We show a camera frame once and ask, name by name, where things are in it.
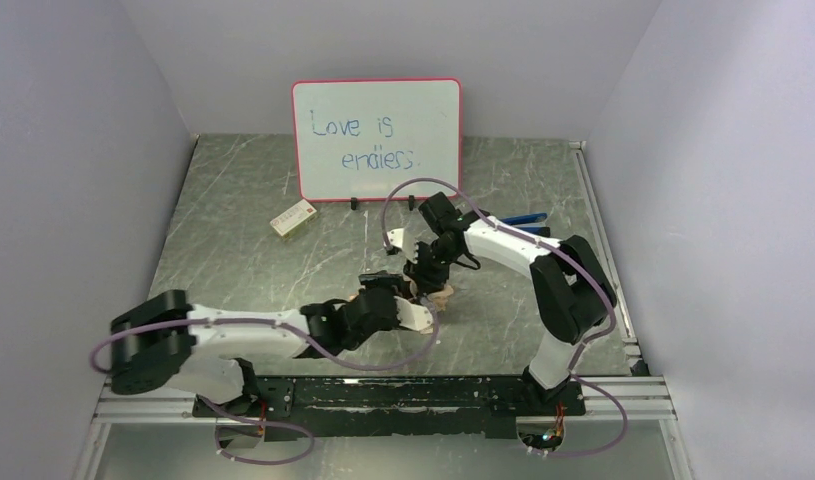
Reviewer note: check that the white and green box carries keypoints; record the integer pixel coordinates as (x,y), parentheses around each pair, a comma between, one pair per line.
(293,218)

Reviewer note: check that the aluminium frame rail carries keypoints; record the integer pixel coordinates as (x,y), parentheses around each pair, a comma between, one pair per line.
(629,431)

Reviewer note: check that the beige and black umbrella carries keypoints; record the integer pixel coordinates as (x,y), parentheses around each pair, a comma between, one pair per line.
(434,302)

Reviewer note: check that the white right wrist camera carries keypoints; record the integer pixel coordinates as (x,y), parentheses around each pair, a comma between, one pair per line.
(401,241)

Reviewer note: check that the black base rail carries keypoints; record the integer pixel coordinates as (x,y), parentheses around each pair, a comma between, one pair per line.
(331,406)

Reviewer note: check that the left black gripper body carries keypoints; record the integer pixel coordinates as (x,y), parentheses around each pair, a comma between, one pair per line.
(394,287)

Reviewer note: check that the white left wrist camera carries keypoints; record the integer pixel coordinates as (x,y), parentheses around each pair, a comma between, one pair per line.
(414,317)

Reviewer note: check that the black whiteboard stand feet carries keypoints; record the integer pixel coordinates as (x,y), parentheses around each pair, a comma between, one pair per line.
(409,201)

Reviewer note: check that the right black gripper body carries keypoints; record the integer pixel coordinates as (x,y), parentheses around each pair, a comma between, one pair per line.
(421,271)

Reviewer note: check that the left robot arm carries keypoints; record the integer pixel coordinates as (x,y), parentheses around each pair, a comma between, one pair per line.
(170,341)

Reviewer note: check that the red framed whiteboard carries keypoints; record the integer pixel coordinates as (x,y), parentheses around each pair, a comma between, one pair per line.
(376,138)

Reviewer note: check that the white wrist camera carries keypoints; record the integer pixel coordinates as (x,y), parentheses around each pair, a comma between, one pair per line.
(401,241)
(414,317)

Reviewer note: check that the blue and black stapler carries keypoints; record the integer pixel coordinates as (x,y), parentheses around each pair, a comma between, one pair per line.
(533,223)

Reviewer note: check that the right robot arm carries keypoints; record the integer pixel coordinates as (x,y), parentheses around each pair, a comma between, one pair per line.
(571,289)

